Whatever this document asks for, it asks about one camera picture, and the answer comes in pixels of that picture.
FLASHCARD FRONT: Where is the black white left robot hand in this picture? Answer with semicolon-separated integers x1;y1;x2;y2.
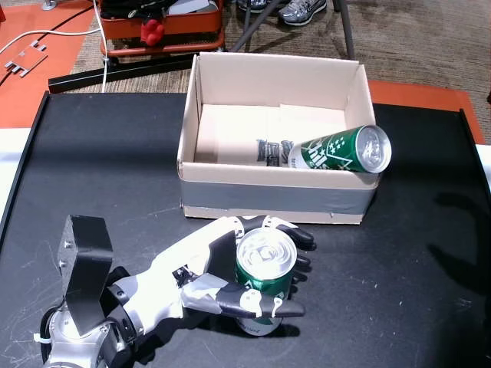
126;215;318;331

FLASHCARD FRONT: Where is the smooth green soda can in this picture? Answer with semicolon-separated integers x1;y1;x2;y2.
234;228;298;337

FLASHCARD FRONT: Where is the dented green soda can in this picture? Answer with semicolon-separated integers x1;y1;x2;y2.
287;124;393;173

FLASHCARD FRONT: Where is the open cardboard box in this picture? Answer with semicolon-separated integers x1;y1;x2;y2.
176;52;381;225

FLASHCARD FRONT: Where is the black metal bar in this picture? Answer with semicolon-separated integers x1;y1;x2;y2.
48;53;195;94

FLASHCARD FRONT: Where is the large black tray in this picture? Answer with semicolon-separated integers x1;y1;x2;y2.
0;91;491;368

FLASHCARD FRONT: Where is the orange floor mat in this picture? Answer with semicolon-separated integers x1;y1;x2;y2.
367;79;486;146
0;0;97;127

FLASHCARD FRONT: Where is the red rubber toy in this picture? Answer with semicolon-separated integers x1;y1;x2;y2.
140;18;166;46

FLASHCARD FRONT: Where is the orange tool cart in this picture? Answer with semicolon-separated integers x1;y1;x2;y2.
97;0;227;58

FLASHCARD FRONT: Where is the grey metal chair leg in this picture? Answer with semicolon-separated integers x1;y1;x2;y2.
229;0;285;53
332;0;356;59

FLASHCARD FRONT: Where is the grey running shoe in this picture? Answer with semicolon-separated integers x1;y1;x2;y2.
278;0;328;26
236;0;269;12

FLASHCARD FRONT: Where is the white cable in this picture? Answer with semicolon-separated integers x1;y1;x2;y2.
0;0;108;93

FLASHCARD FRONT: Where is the clear acrylic bracket plate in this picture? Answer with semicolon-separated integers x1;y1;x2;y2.
3;40;49;77

